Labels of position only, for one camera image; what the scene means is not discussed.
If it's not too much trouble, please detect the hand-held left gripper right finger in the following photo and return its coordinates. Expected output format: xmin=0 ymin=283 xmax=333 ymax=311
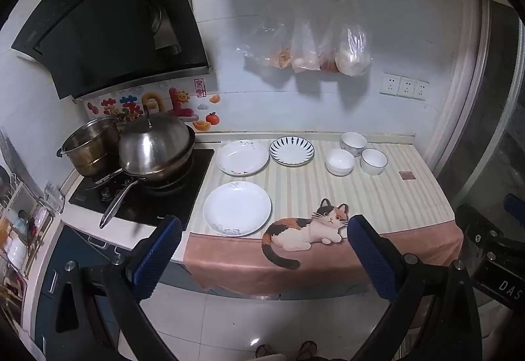
xmin=346 ymin=214 xmax=482 ymax=361

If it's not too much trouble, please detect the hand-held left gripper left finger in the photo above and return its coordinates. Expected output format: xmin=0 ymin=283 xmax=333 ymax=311
xmin=43 ymin=215 xmax=183 ymax=361

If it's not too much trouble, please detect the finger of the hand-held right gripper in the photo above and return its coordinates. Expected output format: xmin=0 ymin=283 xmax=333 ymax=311
xmin=504 ymin=193 xmax=525 ymax=222
xmin=455 ymin=203 xmax=499 ymax=263

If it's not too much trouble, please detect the white bowl with blue pattern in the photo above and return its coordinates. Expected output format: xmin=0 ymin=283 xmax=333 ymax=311
xmin=360 ymin=148 xmax=389 ymax=176
xmin=340 ymin=132 xmax=368 ymax=157

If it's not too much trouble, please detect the black gas stove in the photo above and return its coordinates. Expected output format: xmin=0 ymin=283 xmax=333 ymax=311
xmin=68 ymin=148 xmax=216 ymax=231

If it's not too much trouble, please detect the striped cat print table cloth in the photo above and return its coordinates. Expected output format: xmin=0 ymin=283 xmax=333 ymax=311
xmin=182 ymin=137 xmax=464 ymax=297

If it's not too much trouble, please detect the glass sliding door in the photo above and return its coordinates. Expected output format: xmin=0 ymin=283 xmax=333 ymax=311
xmin=435 ymin=0 xmax=525 ymax=222

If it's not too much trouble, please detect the steel wok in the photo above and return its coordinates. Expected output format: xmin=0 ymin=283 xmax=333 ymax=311
xmin=86 ymin=140 xmax=197 ymax=190

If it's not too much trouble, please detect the dark blue base cabinet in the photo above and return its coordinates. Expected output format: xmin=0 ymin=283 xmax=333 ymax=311
xmin=35 ymin=222 xmax=193 ymax=351

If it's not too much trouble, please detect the large white floral plate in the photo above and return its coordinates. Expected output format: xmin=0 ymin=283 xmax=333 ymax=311
xmin=202 ymin=181 xmax=272 ymax=237

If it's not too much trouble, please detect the plain white bowl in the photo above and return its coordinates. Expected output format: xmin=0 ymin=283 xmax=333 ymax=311
xmin=325 ymin=148 xmax=355 ymax=176

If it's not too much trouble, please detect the person's right foot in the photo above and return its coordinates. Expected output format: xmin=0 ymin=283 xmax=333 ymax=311
xmin=296 ymin=340 xmax=318 ymax=361

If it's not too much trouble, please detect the steel wok lid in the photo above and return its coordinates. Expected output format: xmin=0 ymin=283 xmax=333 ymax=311
xmin=118 ymin=104 xmax=197 ymax=174

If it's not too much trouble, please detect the clear plastic container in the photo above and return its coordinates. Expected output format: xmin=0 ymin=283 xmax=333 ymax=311
xmin=41 ymin=181 xmax=66 ymax=215

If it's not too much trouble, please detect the steel stockpot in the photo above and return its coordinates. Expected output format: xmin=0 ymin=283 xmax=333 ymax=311
xmin=56 ymin=115 xmax=121 ymax=178

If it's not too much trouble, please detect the white plate with dark stripes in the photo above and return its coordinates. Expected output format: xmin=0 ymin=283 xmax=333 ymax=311
xmin=269 ymin=137 xmax=315 ymax=166

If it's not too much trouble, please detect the metal dish rack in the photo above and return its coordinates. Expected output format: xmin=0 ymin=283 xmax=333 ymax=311
xmin=0 ymin=164 xmax=56 ymax=329

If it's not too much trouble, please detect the clear plastic food bag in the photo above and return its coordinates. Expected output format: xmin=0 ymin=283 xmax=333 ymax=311
xmin=334 ymin=0 xmax=372 ymax=77
xmin=290 ymin=0 xmax=321 ymax=74
xmin=236 ymin=12 xmax=294 ymax=69

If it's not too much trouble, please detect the black range hood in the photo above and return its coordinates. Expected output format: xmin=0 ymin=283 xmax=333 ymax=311
xmin=11 ymin=0 xmax=212 ymax=101

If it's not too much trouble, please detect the colourful wall sticker set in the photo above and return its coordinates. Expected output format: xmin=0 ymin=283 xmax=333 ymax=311
xmin=84 ymin=78 xmax=222 ymax=133

